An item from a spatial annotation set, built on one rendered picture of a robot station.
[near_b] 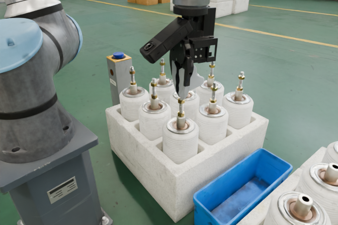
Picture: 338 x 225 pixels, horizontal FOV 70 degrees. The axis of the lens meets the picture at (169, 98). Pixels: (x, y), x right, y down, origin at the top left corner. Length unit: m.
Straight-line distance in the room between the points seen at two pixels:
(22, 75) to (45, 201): 0.26
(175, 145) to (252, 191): 0.33
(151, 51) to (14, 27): 0.24
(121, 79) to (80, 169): 0.45
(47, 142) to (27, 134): 0.04
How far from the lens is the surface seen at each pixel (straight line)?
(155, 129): 0.70
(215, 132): 0.70
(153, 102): 0.70
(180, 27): 0.50
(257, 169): 0.87
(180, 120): 0.62
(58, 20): 0.58
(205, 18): 0.53
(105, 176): 0.88
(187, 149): 0.63
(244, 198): 0.82
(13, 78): 0.46
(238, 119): 0.77
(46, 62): 0.49
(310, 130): 1.20
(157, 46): 0.49
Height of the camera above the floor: 0.62
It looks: 29 degrees down
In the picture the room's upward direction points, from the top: straight up
